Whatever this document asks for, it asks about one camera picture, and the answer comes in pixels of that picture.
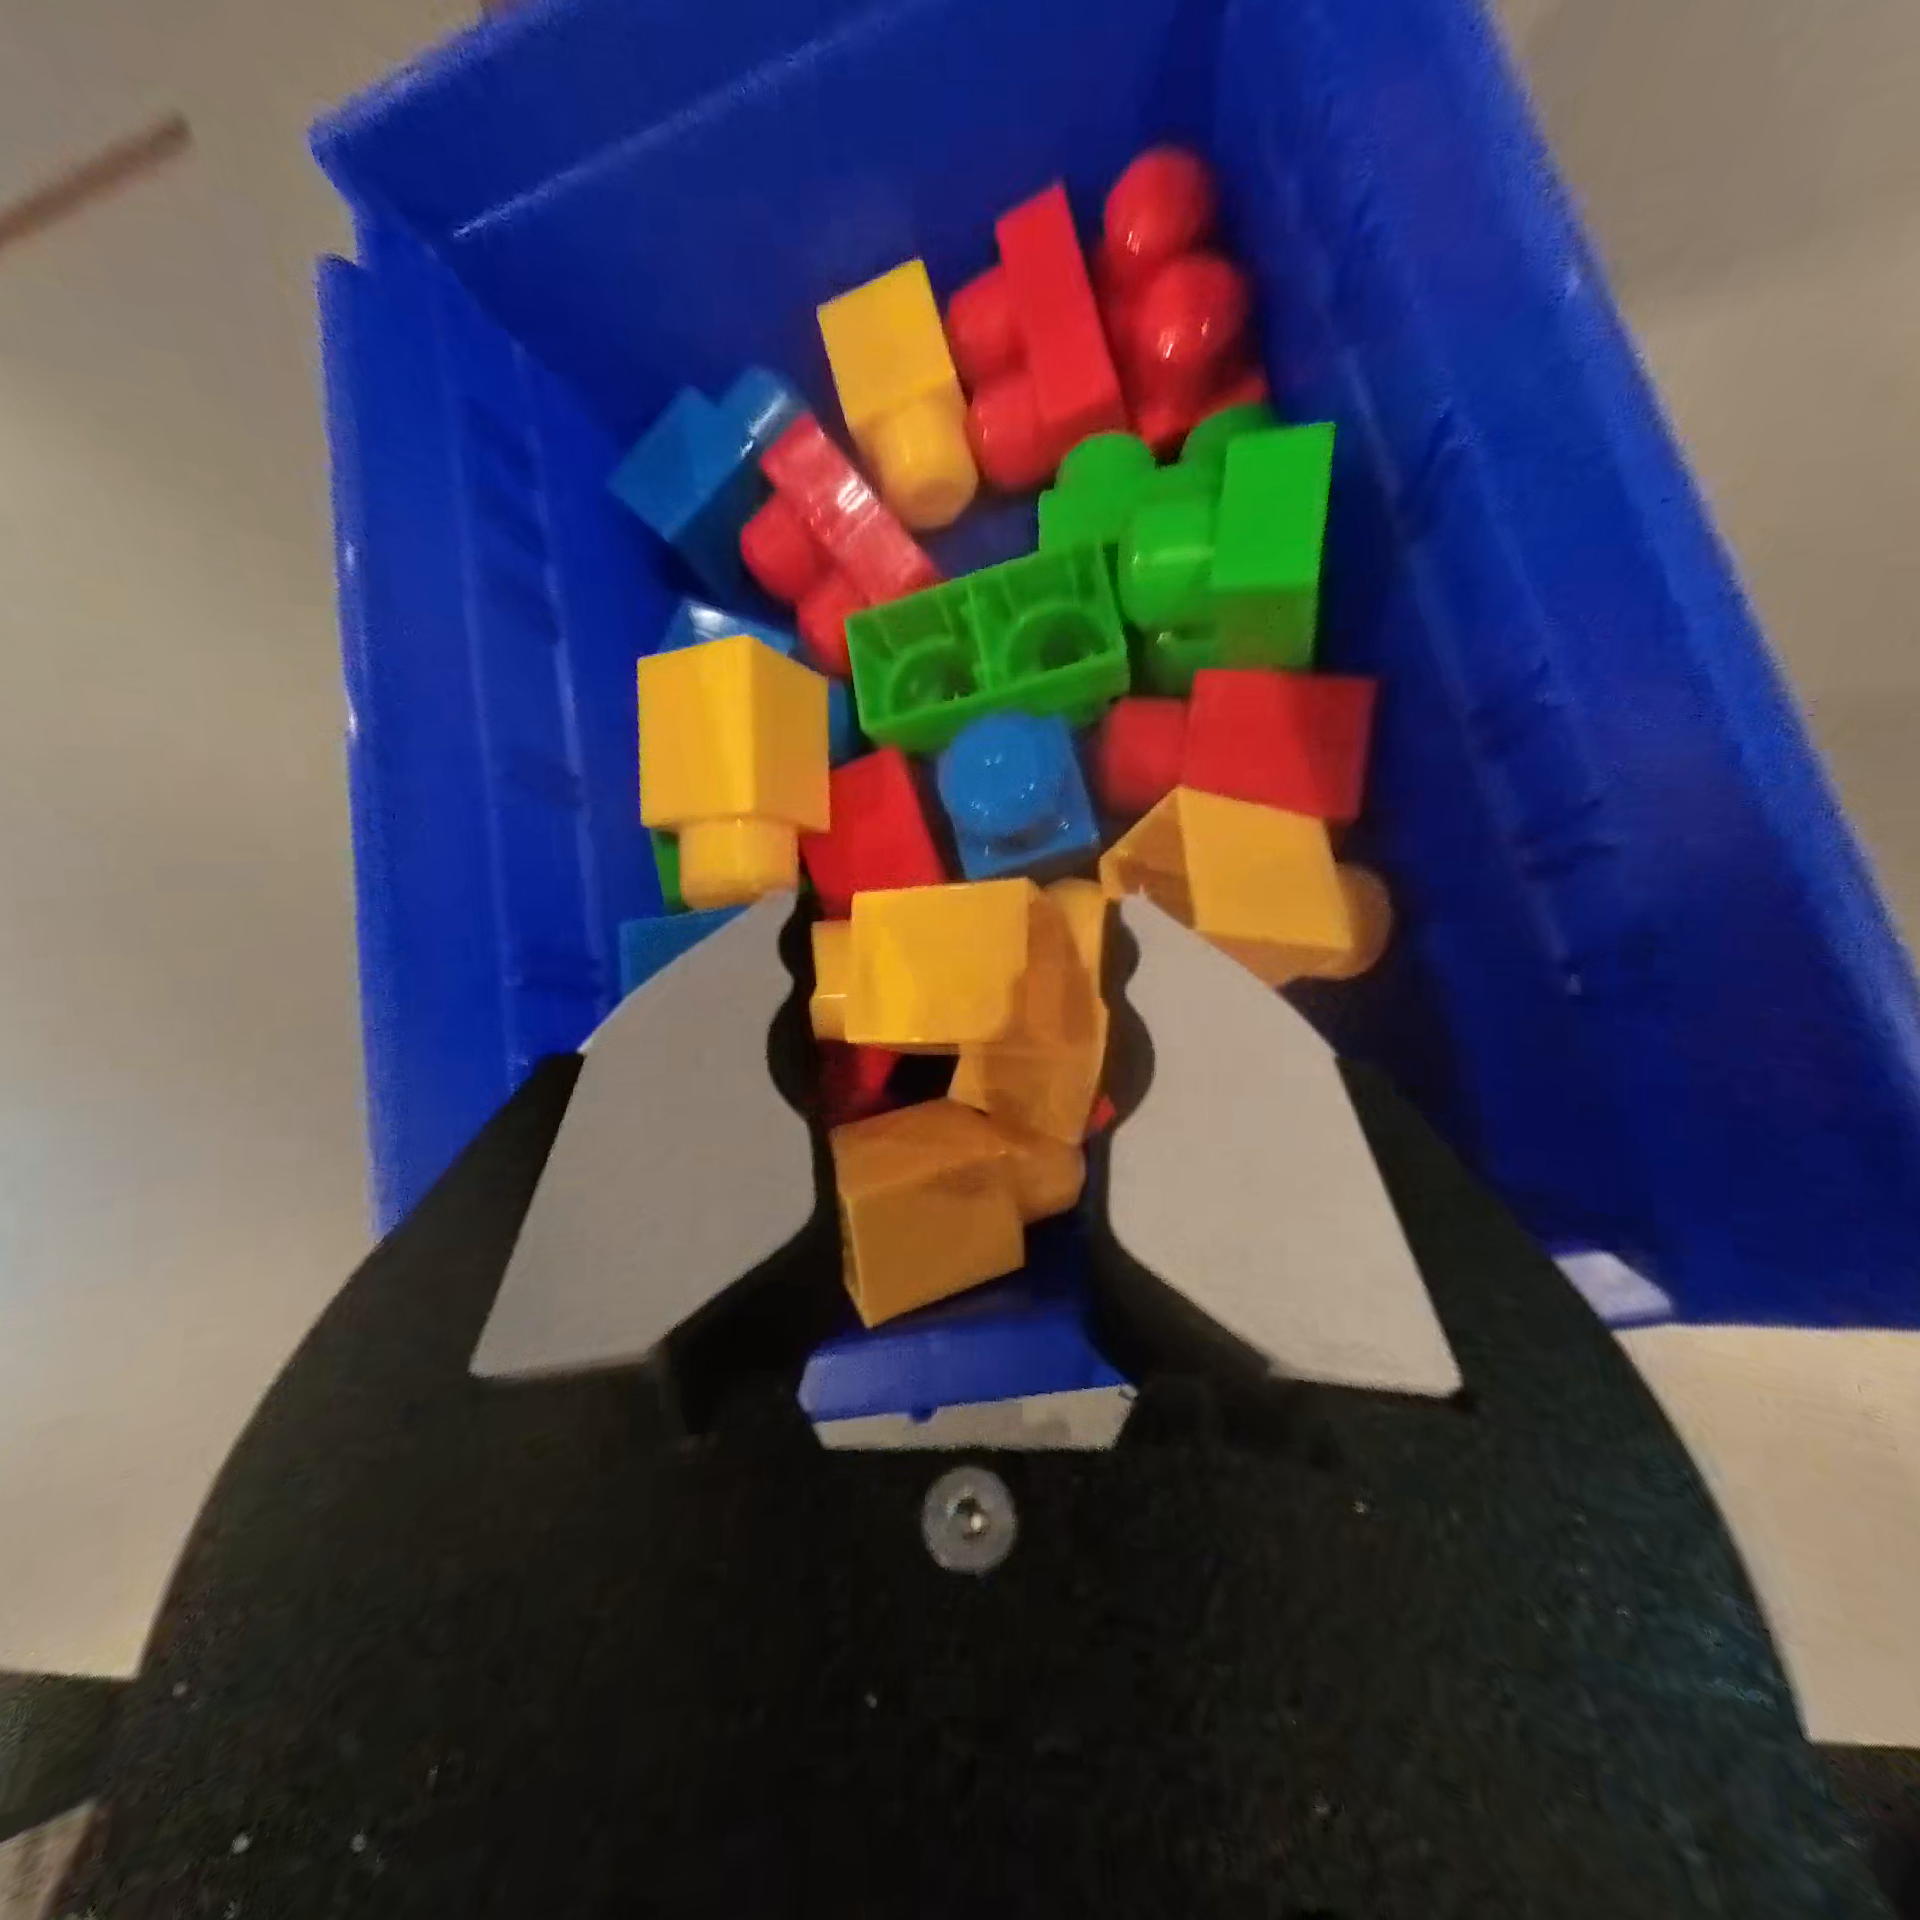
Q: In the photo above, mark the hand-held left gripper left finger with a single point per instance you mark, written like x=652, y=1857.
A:
x=660, y=1170

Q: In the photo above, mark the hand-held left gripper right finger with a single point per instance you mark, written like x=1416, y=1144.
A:
x=1275, y=1200

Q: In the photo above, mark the single yellow block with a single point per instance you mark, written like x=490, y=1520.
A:
x=930, y=961

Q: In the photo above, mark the blue plastic bin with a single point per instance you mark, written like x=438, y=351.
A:
x=1574, y=675

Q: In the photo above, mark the heap of toy bricks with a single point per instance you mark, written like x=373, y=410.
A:
x=1050, y=599

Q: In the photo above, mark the thin wooden strip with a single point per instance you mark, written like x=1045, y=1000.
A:
x=89, y=177

